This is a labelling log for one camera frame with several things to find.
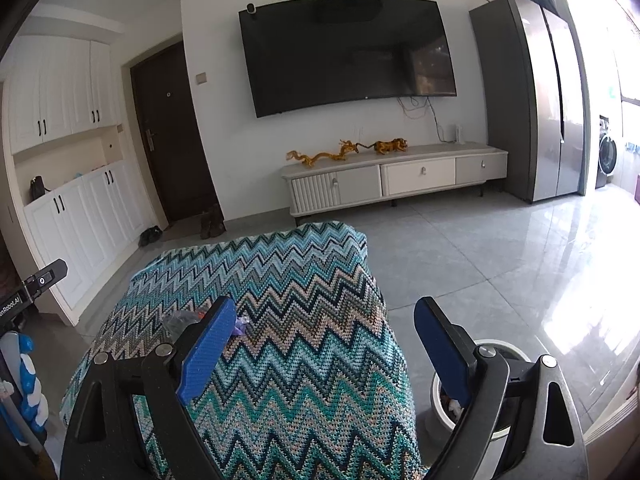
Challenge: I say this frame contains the black shoes by cabinet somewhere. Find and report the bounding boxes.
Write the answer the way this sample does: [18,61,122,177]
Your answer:
[138,226,163,248]

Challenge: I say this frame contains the black handbag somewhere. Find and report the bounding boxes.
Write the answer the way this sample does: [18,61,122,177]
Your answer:
[29,176,50,202]

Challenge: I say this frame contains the black wall television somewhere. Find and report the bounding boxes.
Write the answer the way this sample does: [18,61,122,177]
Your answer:
[239,0,457,117]

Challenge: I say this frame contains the grey refrigerator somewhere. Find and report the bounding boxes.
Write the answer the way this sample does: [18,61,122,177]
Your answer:
[470,0,585,203]

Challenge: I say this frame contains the white TV cabinet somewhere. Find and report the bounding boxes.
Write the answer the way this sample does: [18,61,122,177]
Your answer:
[281,142,508,218]

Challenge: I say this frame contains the white shoe cabinet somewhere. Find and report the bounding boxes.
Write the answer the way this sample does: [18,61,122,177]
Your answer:
[1,36,157,325]

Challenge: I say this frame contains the white round trash bin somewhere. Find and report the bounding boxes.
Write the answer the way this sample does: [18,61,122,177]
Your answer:
[424,339,530,444]

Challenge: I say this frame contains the dark shoes by door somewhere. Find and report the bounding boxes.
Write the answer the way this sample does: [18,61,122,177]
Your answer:
[201,204,226,240]

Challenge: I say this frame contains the dark brown entrance door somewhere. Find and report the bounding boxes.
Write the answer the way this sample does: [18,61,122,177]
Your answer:
[130,42,218,222]

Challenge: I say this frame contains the purple plastic wrapper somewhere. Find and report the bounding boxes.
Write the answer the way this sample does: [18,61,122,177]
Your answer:
[232,316,250,336]

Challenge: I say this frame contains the golden tiger figurine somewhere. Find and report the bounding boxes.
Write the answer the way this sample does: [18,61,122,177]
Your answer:
[370,138,408,155]

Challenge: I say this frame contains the zigzag patterned teal blanket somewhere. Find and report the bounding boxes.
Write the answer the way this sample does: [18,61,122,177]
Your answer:
[60,221,425,479]

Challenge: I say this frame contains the washing machine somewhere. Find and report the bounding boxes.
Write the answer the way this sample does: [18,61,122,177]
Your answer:
[596,116,617,188]

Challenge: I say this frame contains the clear plastic bag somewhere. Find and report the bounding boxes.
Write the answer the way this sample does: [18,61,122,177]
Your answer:
[162,310,203,342]

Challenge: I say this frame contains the white router on cabinet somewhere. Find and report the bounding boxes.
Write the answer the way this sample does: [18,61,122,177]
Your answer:
[452,125,464,144]

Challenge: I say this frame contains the golden dragon figurine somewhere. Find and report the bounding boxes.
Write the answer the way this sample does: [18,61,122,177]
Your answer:
[285,140,359,168]

